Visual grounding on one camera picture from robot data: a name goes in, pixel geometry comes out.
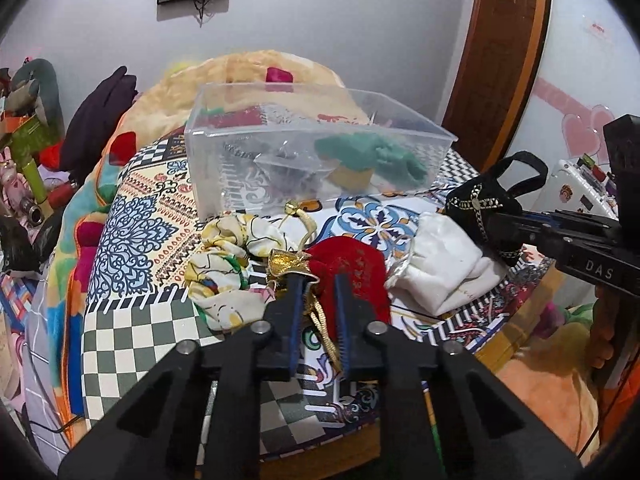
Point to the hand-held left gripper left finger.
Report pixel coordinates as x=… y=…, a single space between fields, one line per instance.
x=295 y=310

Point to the black bag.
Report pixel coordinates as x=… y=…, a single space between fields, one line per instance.
x=25 y=245

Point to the pink toy figure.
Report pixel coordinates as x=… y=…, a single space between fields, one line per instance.
x=10 y=180

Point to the clear plastic box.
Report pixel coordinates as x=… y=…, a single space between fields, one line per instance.
x=260 y=170

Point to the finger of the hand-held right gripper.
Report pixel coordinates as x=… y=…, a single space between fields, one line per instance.
x=535 y=242
x=560 y=219

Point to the grey green plush toy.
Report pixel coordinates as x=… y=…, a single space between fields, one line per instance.
x=42 y=85

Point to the yellow soft block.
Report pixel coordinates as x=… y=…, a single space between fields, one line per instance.
x=350 y=177

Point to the orange plush blanket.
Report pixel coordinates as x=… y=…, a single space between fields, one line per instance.
x=165 y=105

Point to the red velvet pouch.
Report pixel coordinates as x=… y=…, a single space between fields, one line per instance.
x=360 y=270

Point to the dark purple cloth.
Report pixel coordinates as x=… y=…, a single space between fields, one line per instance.
x=95 y=120

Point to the wooden door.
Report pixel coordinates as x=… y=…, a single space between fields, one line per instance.
x=500 y=60

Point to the patterned tablecloth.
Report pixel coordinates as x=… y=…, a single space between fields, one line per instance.
x=140 y=240

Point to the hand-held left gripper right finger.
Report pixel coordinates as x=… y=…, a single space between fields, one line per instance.
x=342 y=310

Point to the pink heart stickers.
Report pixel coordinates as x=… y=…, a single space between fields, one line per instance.
x=580 y=130

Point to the person's right hand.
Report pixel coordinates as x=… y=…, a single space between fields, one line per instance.
x=604 y=330

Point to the white cloth pouch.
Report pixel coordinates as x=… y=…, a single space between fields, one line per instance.
x=445 y=265

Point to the floral white yellow cloth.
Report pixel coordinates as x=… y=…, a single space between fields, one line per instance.
x=225 y=270

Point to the peach plush blanket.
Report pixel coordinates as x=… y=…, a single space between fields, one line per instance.
x=545 y=390

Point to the white device with stickers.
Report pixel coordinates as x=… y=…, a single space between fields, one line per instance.
x=575 y=185

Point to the green bottle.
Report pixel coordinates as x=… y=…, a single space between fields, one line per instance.
x=32 y=170

